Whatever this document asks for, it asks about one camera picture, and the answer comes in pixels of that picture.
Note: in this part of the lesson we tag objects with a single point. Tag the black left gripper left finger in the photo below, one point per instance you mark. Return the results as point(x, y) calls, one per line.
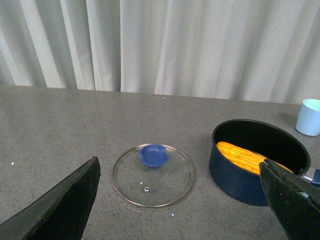
point(61, 213)

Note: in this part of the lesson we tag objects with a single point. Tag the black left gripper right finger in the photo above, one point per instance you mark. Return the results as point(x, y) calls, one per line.
point(295, 202)

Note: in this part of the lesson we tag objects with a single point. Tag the yellow corn cob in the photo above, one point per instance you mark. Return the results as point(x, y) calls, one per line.
point(243, 158)

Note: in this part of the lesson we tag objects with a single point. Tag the glass lid with blue knob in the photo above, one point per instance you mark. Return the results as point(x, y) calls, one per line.
point(153, 175)

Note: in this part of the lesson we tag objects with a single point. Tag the dark blue saucepan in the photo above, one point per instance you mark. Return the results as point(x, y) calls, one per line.
point(262, 138)

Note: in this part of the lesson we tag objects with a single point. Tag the light blue cup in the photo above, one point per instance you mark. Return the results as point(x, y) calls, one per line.
point(308, 121)

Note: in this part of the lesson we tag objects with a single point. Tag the beige curtain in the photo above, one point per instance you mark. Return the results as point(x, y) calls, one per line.
point(253, 50)

